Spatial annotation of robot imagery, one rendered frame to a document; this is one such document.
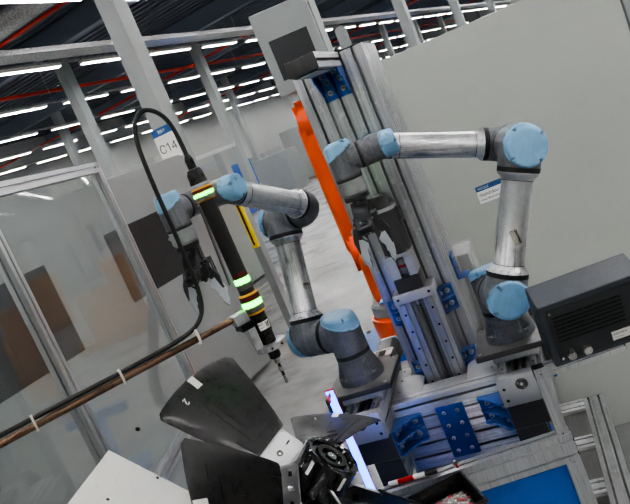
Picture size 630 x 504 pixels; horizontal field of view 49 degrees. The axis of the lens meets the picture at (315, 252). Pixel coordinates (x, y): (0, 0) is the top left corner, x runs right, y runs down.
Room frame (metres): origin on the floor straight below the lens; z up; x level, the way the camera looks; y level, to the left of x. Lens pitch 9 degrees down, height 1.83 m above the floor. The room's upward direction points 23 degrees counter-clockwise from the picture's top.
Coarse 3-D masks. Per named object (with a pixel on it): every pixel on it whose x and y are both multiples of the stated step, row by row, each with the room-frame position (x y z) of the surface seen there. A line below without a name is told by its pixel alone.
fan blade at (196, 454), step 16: (192, 448) 1.15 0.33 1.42; (208, 448) 1.17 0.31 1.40; (224, 448) 1.19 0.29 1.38; (192, 464) 1.12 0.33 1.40; (208, 464) 1.14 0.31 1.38; (224, 464) 1.17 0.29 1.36; (240, 464) 1.19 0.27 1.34; (256, 464) 1.21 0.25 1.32; (272, 464) 1.24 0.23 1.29; (192, 480) 1.10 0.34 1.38; (208, 480) 1.12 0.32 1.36; (224, 480) 1.14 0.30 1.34; (240, 480) 1.17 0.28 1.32; (256, 480) 1.19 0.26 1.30; (272, 480) 1.23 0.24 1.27; (192, 496) 1.08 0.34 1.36; (208, 496) 1.10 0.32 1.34; (224, 496) 1.12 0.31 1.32; (240, 496) 1.15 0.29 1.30; (256, 496) 1.18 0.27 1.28; (272, 496) 1.21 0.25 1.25
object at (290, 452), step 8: (280, 432) 1.40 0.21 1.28; (272, 440) 1.39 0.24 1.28; (280, 440) 1.39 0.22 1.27; (296, 440) 1.38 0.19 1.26; (272, 448) 1.38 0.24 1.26; (280, 448) 1.38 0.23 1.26; (288, 448) 1.38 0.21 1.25; (296, 448) 1.37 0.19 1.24; (264, 456) 1.37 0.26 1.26; (272, 456) 1.37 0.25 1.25; (288, 456) 1.36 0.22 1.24; (296, 456) 1.36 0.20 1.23; (280, 464) 1.35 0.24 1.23
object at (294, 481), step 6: (282, 468) 1.26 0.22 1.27; (288, 468) 1.27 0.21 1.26; (294, 468) 1.29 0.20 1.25; (282, 474) 1.26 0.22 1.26; (294, 474) 1.28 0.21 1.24; (282, 480) 1.25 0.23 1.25; (288, 480) 1.26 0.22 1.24; (294, 480) 1.28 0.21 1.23; (282, 486) 1.25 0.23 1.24; (294, 486) 1.27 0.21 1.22; (288, 492) 1.26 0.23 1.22; (294, 492) 1.27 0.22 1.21; (300, 492) 1.28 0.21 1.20; (288, 498) 1.25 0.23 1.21; (294, 498) 1.26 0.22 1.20; (300, 498) 1.27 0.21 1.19
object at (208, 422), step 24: (216, 360) 1.54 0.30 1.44; (216, 384) 1.47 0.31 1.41; (240, 384) 1.48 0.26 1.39; (168, 408) 1.41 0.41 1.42; (192, 408) 1.42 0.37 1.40; (216, 408) 1.43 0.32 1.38; (240, 408) 1.43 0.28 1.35; (264, 408) 1.43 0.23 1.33; (192, 432) 1.39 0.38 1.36; (216, 432) 1.39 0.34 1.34; (240, 432) 1.39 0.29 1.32; (264, 432) 1.39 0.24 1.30
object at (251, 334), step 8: (240, 320) 1.39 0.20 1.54; (248, 320) 1.40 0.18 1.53; (240, 328) 1.39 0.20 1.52; (248, 328) 1.39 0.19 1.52; (248, 336) 1.41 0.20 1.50; (256, 336) 1.40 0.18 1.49; (280, 336) 1.43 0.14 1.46; (256, 344) 1.40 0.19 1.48; (272, 344) 1.40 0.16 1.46; (280, 344) 1.40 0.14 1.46; (256, 352) 1.41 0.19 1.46; (264, 352) 1.40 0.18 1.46
